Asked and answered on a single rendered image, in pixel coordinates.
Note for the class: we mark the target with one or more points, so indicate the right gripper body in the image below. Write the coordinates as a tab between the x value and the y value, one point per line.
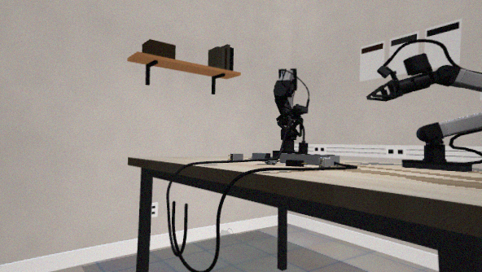
286	110

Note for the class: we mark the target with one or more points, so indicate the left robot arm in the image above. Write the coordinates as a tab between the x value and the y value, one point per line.
433	134

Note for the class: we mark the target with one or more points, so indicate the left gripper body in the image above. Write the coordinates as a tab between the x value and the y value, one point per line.
406	84

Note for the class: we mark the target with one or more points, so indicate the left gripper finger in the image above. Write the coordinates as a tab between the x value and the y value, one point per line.
391	91
378	99

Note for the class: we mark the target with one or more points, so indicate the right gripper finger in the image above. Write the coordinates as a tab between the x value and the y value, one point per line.
283	122
295	125

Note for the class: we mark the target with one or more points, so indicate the black two-pin plug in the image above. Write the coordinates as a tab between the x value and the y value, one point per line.
298	163

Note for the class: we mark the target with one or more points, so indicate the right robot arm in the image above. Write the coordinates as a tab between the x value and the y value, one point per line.
283	90

